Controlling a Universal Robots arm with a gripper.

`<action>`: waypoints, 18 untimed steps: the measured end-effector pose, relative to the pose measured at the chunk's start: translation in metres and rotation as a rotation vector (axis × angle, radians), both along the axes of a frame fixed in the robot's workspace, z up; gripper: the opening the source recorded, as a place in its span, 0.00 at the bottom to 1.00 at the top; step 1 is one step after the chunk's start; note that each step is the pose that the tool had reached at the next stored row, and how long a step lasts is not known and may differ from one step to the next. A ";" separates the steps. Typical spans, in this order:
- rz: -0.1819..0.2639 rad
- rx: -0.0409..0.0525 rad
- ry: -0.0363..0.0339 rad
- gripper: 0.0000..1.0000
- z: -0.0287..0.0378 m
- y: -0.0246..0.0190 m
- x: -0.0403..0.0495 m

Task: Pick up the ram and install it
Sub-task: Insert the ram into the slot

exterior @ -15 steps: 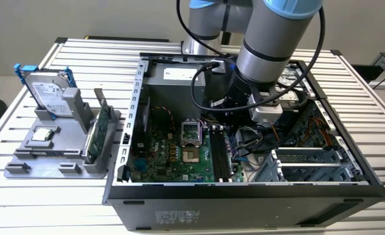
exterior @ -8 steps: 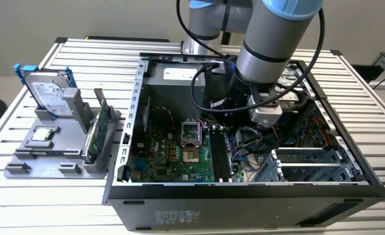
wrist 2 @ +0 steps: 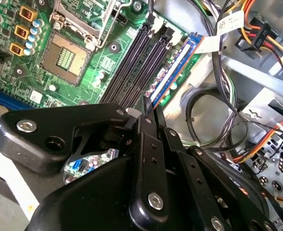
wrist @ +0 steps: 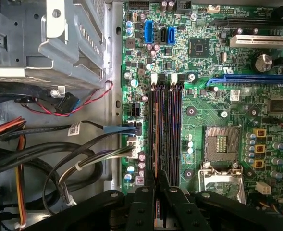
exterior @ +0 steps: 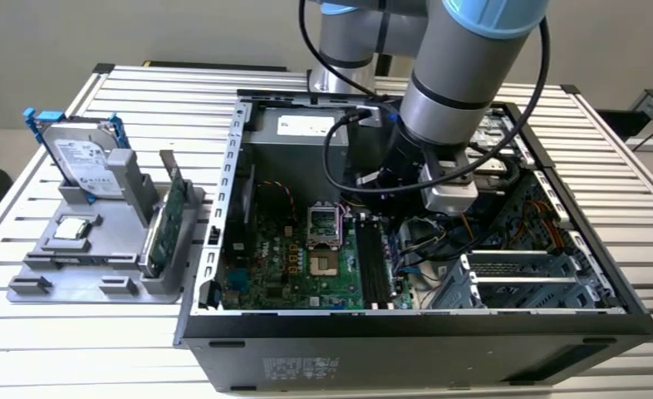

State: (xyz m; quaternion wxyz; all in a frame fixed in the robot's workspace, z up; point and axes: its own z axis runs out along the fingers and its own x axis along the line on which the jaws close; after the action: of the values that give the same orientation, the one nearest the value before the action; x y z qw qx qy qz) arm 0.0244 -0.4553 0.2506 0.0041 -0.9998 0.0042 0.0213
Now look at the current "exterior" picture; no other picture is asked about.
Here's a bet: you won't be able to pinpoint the orange red power wires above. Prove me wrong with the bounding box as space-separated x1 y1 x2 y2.
507 198 565 255

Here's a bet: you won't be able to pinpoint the metal socket cover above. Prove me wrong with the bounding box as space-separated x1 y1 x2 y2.
307 200 344 248

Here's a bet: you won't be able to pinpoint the green graphics card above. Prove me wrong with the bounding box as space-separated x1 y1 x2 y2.
136 149 195 278

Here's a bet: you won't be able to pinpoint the perforated metal disk bay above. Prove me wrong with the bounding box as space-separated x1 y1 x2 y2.
433 248 611 311

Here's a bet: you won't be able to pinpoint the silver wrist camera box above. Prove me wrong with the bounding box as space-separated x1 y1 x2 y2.
419 164 480 215
353 104 387 128

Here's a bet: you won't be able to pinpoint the twisted red black wire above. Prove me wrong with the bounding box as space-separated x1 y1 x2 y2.
255 180 300 221

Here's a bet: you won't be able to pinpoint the grey parts rack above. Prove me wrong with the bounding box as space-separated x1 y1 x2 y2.
7 149 208 307

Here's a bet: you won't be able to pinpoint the hard disk in blue carrier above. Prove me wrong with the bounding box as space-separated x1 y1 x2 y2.
23 106 135 204

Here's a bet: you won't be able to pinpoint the CPU socket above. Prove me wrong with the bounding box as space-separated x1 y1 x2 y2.
307 248 343 278

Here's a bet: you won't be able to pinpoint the black open PC case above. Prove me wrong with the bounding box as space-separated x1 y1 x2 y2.
171 88 653 394

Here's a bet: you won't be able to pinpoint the silver CPU chip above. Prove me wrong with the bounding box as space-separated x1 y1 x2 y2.
52 215 94 241

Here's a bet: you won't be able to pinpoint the black RAM slot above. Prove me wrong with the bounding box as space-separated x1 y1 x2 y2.
363 214 384 311
369 214 392 311
356 214 376 311

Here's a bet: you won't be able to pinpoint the black cable bundle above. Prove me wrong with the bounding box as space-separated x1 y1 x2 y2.
397 214 508 271

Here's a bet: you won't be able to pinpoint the green motherboard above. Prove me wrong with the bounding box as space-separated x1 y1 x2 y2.
217 202 420 311

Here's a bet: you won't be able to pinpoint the grey power supply unit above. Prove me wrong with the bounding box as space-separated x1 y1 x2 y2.
241 106 360 209

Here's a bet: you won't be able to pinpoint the black box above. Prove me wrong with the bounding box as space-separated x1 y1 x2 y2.
596 108 653 145

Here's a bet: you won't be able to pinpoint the orange wire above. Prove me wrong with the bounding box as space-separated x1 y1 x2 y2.
459 211 479 242

